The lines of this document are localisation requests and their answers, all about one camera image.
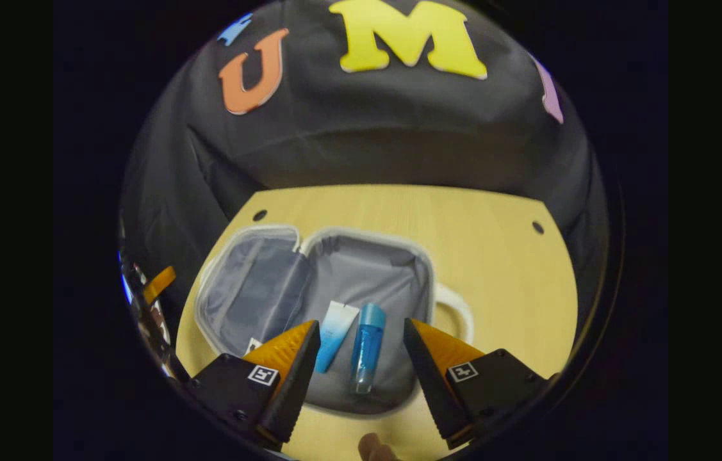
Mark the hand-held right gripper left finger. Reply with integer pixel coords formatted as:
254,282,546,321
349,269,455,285
185,319,322,450

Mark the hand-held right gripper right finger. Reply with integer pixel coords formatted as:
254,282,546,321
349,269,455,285
402,318,551,450

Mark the blue white cosmetic tube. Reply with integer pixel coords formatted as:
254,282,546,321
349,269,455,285
314,300,361,375

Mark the blue skin care bottle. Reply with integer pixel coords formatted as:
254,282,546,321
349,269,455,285
349,303,388,394

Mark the white suitcase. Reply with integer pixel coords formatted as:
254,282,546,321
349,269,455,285
194,223,474,415

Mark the black backdrop cloth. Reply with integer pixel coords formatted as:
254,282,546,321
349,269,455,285
119,0,611,346

